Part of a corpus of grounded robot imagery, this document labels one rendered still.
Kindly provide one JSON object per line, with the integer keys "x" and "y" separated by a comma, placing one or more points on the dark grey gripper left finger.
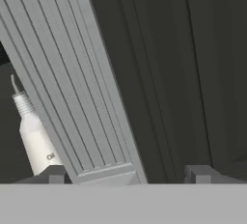
{"x": 54, "y": 172}

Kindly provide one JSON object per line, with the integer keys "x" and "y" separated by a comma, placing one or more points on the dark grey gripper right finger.
{"x": 199, "y": 173}

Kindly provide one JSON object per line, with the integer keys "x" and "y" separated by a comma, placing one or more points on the white condiment bottle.
{"x": 36, "y": 137}

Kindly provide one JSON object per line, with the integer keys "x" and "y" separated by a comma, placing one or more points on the dark grey panelled cabinet door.
{"x": 180, "y": 73}

